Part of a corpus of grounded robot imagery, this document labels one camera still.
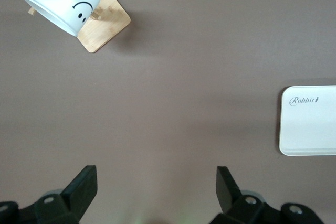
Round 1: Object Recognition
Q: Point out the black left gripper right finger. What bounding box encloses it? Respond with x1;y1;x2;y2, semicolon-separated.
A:
211;165;283;224

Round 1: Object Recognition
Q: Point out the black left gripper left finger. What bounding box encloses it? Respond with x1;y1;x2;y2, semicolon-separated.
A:
35;165;98;224

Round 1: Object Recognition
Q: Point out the white smiley face mug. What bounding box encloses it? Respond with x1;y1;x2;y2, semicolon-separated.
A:
19;0;101;38

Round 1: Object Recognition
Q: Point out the white rabbit print tray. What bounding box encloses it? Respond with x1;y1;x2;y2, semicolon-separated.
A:
278;85;336;156

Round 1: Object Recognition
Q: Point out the wooden mug tree stand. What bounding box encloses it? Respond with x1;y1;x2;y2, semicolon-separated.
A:
27;0;131;54

